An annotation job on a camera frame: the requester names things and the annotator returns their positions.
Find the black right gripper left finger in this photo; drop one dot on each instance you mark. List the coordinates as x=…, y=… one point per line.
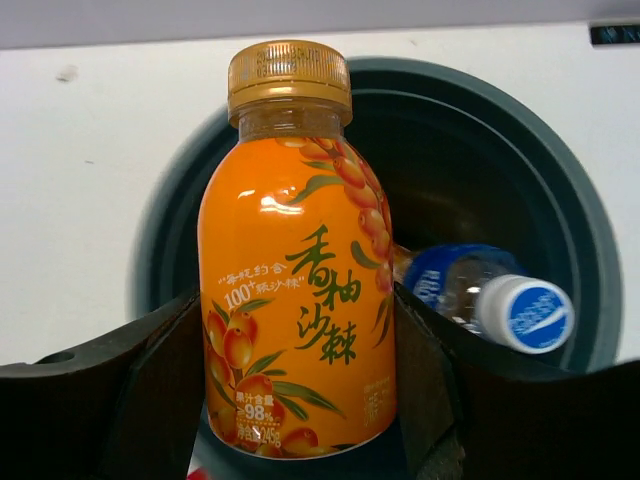
x=125, y=405

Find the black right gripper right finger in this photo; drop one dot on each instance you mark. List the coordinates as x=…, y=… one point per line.
x=470, y=409

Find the tall blue label water bottle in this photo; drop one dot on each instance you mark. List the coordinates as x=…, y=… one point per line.
x=484, y=290

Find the orange juice bottle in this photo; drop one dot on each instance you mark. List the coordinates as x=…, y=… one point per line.
x=295, y=265

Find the dark green plastic bin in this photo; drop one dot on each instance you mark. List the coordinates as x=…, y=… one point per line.
x=460, y=162

